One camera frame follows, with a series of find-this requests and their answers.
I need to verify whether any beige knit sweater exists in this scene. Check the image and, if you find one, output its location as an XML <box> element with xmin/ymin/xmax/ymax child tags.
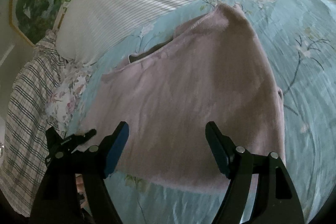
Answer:
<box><xmin>80</xmin><ymin>4</ymin><xmax>285</xmax><ymax>193</ymax></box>

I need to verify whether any plaid checked blanket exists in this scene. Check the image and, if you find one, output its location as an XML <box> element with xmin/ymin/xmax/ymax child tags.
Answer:
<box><xmin>1</xmin><ymin>30</ymin><xmax>66</xmax><ymax>217</ymax></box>

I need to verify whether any white floral quilt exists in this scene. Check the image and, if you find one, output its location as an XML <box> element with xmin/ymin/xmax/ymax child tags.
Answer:
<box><xmin>45</xmin><ymin>61</ymin><xmax>93</xmax><ymax>136</ymax></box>

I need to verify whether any light blue floral bedsheet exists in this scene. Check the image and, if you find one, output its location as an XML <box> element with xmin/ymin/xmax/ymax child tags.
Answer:
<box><xmin>68</xmin><ymin>0</ymin><xmax>335</xmax><ymax>222</ymax></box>

